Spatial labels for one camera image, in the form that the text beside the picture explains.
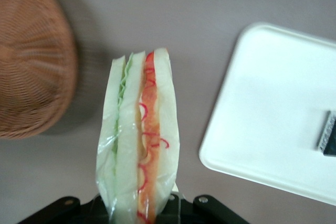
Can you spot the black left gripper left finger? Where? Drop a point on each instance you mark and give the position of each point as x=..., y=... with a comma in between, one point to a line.
x=65, y=211

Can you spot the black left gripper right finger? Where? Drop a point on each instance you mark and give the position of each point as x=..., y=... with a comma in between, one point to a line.
x=204, y=211

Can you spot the plastic-wrapped triangle sandwich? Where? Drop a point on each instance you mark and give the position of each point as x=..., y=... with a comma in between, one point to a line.
x=131, y=142

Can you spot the white plastic tray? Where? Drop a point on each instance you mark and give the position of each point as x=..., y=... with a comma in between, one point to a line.
x=267, y=108

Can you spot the round brown wicker basket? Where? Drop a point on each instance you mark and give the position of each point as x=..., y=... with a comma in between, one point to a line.
x=31, y=72

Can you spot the dark rectangular block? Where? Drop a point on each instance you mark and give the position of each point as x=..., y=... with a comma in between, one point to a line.
x=328, y=134

